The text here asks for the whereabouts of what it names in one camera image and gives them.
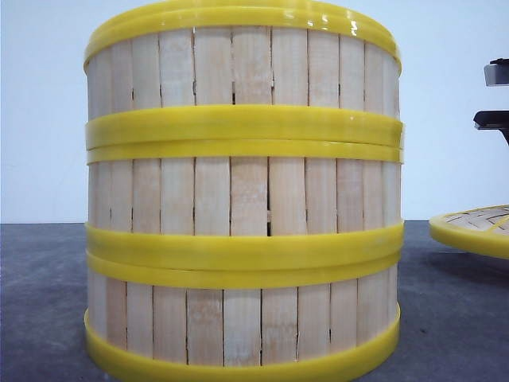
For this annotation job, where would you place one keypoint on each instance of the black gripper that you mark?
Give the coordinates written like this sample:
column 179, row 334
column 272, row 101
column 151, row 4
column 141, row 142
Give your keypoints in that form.
column 495, row 74

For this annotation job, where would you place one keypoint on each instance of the woven bamboo steamer lid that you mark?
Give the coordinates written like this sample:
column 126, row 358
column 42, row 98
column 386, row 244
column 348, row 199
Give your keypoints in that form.
column 482, row 231

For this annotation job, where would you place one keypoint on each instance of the bamboo steamer basket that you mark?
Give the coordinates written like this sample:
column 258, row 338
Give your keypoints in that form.
column 232, row 213
column 199, row 79
column 329, row 332

